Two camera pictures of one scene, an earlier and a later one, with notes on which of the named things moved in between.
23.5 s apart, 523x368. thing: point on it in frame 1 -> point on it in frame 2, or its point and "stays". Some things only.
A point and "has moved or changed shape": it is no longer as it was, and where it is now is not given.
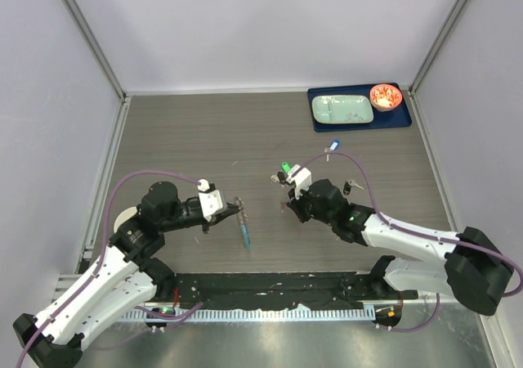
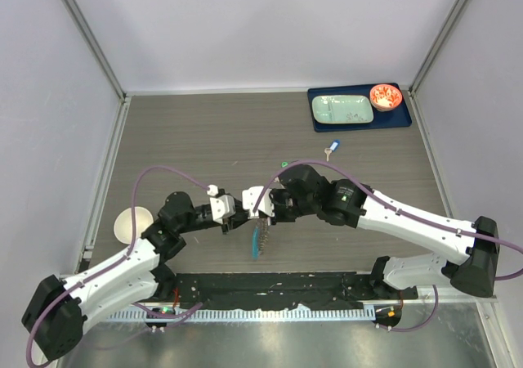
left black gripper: x=231 y=209 -> x=240 y=216
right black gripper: x=296 y=204 -> x=274 y=195
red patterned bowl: x=385 y=96 stays
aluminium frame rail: x=98 y=203 stays
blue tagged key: x=333 y=147 stays
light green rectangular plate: x=342 y=109 stays
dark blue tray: x=396 y=118 stays
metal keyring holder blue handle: x=243 y=221 has moved or changed shape
